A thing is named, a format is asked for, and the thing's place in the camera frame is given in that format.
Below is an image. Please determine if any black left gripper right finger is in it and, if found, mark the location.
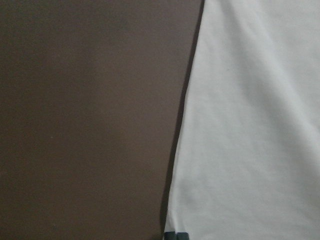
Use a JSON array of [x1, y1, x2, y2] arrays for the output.
[[176, 232, 190, 240]]

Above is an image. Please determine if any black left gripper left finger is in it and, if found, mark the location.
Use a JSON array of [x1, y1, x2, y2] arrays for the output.
[[163, 231, 177, 240]]

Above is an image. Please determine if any cream long-sleeve cat shirt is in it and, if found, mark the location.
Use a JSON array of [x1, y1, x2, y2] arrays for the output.
[[164, 0, 320, 240]]

